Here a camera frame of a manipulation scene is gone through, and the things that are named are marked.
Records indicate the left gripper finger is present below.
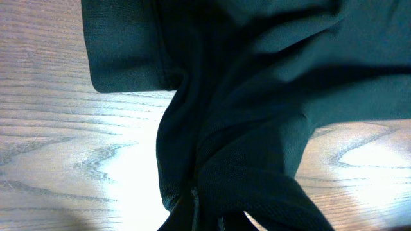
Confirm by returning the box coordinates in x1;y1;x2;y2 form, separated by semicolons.
158;187;225;231

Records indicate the black t-shirt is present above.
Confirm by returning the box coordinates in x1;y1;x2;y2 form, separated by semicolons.
82;0;410;230

